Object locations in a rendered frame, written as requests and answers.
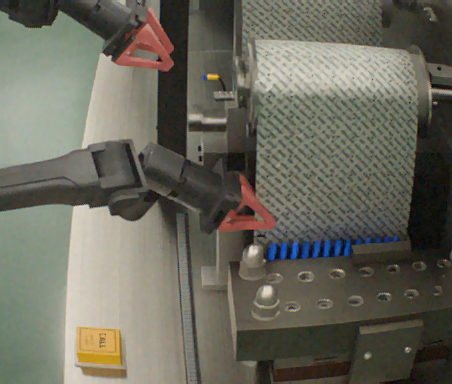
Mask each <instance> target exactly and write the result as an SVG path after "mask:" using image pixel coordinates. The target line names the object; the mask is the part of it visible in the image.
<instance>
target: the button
mask: <svg viewBox="0 0 452 384"><path fill-rule="evenodd" d="M76 329H77V332H76V337H77V339H76V344H77V345H76V354H77V359H78V361H79V362H82V363H91V364H107V365H118V366H121V364H122V357H121V353H122V347H121V336H120V330H118V329H116V328H110V329H106V328H95V327H85V326H82V327H76Z"/></svg>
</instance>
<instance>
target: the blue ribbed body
mask: <svg viewBox="0 0 452 384"><path fill-rule="evenodd" d="M321 243H322V242H321V241H320V240H316V241H315V243H314V248H311V244H310V243H309V242H308V241H305V243H304V245H303V247H302V249H301V246H300V243H299V242H294V243H293V245H292V250H290V249H289V245H288V243H287V242H283V243H282V244H281V248H280V250H278V246H277V244H276V243H275V242H272V243H271V244H270V246H269V250H266V252H267V258H266V260H293V259H296V258H324V257H334V256H349V255H351V246H352V240H351V238H348V239H346V242H345V246H342V243H343V242H342V241H341V240H336V242H335V248H332V245H333V244H332V241H331V240H327V241H325V245H324V248H322V246H321ZM356 245H363V242H362V239H360V238H358V239H357V240H356Z"/></svg>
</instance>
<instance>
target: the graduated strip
mask: <svg viewBox="0 0 452 384"><path fill-rule="evenodd" d="M175 222H176V231H177V259H178V280H179V286H180V311H181V316H182V336H183V345H184V359H185V371H186V381H187V384H202V382H201V368H200V354H199V344H198V340H197V324H196V309H195V296H194V293H193V277H192V259H191V242H190V224H189V221H188V213H175Z"/></svg>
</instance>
